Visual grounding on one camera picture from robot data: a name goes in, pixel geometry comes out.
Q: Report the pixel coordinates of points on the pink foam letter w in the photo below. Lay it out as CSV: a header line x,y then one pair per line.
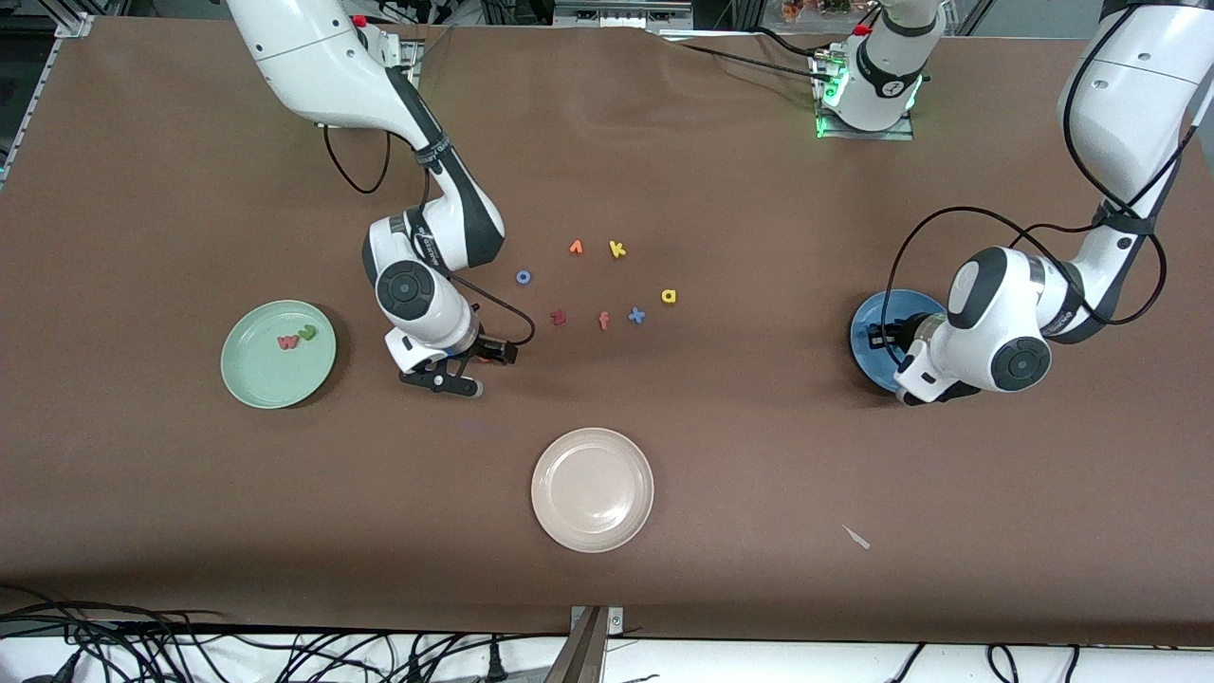
x,y
287,342

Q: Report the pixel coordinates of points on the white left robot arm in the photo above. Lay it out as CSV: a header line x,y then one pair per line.
x,y
1020,360

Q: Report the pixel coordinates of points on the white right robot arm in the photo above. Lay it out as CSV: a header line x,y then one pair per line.
x,y
408,289

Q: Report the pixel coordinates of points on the blue plate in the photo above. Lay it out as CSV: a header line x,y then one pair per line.
x,y
868,359

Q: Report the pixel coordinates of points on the blue foam letter x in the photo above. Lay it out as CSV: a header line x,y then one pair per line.
x,y
636,316

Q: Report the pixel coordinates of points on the green plate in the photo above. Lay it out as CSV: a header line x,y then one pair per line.
x,y
270,375

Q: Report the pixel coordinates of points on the beige plate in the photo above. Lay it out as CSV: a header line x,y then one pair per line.
x,y
593,490

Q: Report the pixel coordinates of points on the white paper scrap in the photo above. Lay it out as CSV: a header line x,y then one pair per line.
x,y
858,539

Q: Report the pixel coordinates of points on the brown table cover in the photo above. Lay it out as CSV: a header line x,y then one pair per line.
x,y
664,142

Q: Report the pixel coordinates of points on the black power plug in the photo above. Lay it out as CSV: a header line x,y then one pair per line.
x,y
493,661
414,667

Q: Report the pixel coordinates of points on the colourful background object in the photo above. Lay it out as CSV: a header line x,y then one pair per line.
x,y
806,9

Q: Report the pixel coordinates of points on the grey metal box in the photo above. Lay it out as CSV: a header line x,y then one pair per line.
x,y
616,14

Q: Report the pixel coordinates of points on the aluminium corner profile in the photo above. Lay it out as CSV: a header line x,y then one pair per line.
x,y
76,24

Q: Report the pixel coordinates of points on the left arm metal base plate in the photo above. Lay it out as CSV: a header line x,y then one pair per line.
x,y
901,133

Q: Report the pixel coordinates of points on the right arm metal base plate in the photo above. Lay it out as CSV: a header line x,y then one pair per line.
x,y
410,57

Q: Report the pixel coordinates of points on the aluminium profile bracket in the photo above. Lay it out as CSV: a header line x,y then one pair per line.
x,y
588,645

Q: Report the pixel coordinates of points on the black background frame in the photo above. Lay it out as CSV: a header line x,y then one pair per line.
x,y
517,11

